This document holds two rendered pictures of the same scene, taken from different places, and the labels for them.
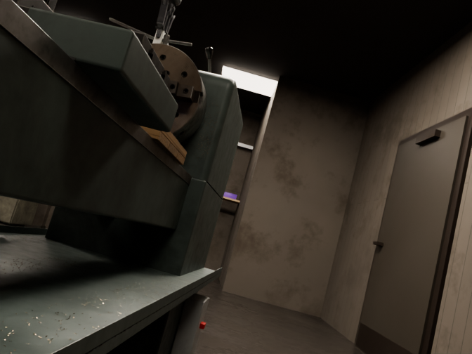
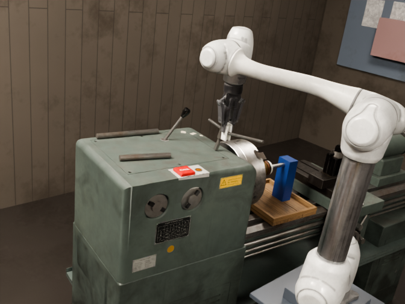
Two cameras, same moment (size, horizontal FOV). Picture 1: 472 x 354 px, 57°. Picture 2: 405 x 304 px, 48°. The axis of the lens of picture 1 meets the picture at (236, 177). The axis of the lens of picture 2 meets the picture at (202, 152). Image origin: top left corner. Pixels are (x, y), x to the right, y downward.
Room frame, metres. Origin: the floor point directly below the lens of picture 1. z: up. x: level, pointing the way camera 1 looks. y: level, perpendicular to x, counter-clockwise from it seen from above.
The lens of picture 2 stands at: (2.82, 1.65, 1.94)
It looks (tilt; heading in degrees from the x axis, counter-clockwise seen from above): 22 degrees down; 227
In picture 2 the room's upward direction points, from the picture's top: 7 degrees clockwise
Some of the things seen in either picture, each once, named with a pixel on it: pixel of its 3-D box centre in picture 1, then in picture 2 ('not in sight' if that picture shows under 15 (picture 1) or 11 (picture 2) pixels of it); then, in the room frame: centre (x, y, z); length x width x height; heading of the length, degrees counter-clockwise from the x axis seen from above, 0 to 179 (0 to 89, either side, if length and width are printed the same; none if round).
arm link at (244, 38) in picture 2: not in sight; (237, 47); (1.57, 0.43, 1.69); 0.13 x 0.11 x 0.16; 19
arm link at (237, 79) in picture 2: not in sight; (234, 75); (1.56, 0.42, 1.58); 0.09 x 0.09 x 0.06
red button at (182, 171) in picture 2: not in sight; (184, 172); (1.83, 0.50, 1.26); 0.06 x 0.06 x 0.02; 84
